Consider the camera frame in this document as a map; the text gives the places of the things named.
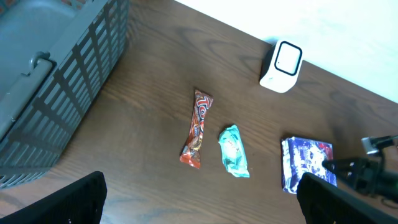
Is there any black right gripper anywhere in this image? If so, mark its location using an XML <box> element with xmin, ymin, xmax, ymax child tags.
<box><xmin>322</xmin><ymin>157</ymin><xmax>397</xmax><ymax>202</ymax></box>

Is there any purple red noodle packet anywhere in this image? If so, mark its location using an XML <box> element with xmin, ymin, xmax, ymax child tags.
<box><xmin>281</xmin><ymin>137</ymin><xmax>337</xmax><ymax>194</ymax></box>

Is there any dark grey plastic basket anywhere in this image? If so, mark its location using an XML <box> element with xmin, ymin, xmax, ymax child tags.
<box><xmin>1</xmin><ymin>0</ymin><xmax>129</xmax><ymax>189</ymax></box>

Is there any grey basket handle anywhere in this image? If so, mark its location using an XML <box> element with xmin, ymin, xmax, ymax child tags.
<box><xmin>1</xmin><ymin>52</ymin><xmax>54</xmax><ymax>139</ymax></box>

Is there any teal snack wrapper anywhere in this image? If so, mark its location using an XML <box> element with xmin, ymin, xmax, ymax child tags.
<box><xmin>218</xmin><ymin>124</ymin><xmax>250</xmax><ymax>178</ymax></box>

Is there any red orange chocolate bar wrapper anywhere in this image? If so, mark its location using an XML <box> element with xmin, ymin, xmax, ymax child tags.
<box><xmin>180</xmin><ymin>90</ymin><xmax>213</xmax><ymax>169</ymax></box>

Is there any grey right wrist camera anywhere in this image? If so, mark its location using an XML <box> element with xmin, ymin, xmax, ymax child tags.
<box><xmin>361</xmin><ymin>135</ymin><xmax>397</xmax><ymax>156</ymax></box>

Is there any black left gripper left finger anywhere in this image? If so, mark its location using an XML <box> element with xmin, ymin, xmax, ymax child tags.
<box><xmin>1</xmin><ymin>171</ymin><xmax>107</xmax><ymax>224</ymax></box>

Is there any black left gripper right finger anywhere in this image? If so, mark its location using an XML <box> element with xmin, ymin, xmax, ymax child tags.
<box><xmin>297</xmin><ymin>172</ymin><xmax>397</xmax><ymax>224</ymax></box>

